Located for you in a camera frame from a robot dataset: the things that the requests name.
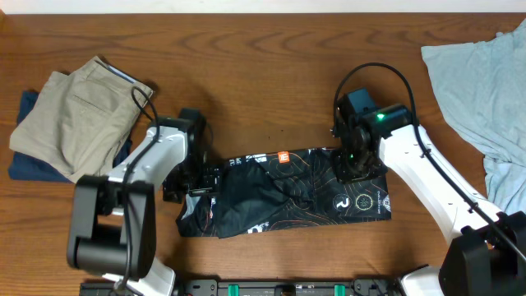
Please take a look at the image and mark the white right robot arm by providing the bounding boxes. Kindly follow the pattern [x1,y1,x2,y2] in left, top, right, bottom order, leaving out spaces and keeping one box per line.
[335,104,525,295]

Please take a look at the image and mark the light grey t-shirt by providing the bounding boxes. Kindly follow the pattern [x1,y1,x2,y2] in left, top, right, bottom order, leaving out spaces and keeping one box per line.
[421,24,525,215]

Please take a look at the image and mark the black orange-patterned sports shirt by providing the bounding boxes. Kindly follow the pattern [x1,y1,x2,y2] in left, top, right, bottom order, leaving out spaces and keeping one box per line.
[177,148,391,238]

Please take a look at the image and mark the folded khaki trousers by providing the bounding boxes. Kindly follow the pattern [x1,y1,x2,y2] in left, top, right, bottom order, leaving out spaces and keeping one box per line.
[9,57,154,182]

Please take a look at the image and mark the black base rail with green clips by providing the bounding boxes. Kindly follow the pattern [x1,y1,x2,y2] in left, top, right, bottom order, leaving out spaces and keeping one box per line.
[80,275,402,296]

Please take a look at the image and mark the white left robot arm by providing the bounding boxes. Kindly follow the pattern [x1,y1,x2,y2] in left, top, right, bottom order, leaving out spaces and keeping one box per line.
[67,110,220,296]

